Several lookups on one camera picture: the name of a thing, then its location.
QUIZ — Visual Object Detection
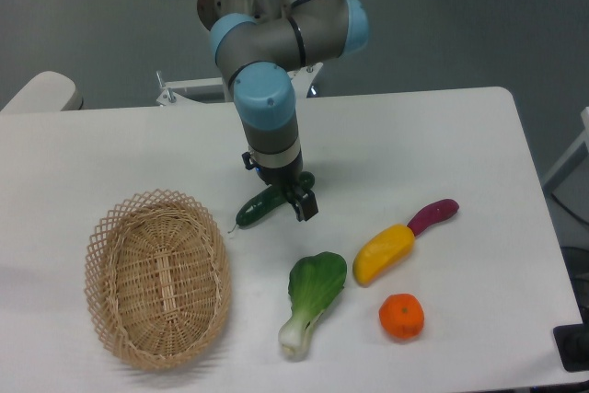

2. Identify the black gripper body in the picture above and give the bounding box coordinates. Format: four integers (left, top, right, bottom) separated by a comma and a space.
242, 152, 303, 188

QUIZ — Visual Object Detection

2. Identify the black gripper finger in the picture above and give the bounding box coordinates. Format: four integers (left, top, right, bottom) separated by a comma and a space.
284, 184, 318, 221

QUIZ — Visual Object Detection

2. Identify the green cucumber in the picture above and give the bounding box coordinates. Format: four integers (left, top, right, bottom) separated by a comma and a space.
235, 171, 316, 228

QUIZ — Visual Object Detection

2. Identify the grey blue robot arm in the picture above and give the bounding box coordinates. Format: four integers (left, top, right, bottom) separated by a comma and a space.
209, 0, 369, 221

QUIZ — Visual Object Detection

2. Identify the green bok choy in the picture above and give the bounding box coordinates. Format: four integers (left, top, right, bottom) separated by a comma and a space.
278, 251, 348, 360

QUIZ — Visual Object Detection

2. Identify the purple sweet potato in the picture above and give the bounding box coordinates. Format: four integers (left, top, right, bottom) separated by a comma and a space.
407, 199, 460, 237

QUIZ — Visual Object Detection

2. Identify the orange tangerine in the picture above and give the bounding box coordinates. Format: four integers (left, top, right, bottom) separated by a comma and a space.
378, 294, 425, 341

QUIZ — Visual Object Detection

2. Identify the woven wicker basket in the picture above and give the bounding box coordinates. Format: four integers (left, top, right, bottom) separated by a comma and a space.
84, 190, 231, 371

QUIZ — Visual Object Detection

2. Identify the white chair armrest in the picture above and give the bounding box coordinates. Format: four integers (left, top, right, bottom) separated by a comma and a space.
1, 71, 84, 115

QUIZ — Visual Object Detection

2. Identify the white furniture at right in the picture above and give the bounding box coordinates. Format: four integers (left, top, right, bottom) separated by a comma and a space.
540, 108, 588, 195

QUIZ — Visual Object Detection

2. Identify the black device at table edge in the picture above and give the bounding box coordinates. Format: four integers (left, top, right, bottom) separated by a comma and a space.
553, 324, 588, 373

